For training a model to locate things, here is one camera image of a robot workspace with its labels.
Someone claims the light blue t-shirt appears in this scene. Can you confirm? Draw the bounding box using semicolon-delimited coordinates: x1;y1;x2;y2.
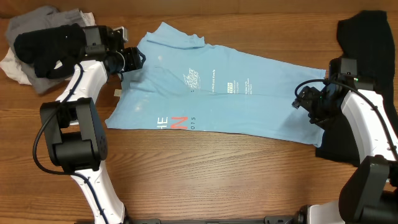
106;23;326;146

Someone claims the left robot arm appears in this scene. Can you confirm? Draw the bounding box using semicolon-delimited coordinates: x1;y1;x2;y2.
32;25;146;223

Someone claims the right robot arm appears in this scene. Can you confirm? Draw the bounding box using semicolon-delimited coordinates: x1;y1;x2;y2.
289;57;397;223

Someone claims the black garment at right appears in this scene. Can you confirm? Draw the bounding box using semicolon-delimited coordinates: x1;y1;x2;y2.
315;11;397;167

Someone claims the grey folded garment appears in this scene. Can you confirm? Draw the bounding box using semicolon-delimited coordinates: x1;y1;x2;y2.
5;6;93;95

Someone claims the white folded garment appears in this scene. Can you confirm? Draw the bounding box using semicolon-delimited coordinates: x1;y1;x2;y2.
1;12;95;85

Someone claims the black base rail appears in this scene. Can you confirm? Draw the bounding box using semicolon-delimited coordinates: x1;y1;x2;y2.
126;216;295;224

